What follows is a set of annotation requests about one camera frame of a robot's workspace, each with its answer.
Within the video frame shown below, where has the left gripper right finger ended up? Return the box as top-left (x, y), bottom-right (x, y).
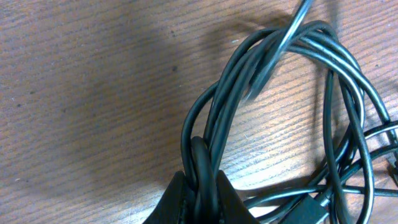
top-left (216, 170), bottom-right (259, 224)

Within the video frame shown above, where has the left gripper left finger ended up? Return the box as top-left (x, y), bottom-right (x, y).
top-left (144, 171), bottom-right (195, 224)

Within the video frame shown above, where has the black cable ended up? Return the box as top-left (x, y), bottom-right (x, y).
top-left (180, 0), bottom-right (398, 224)

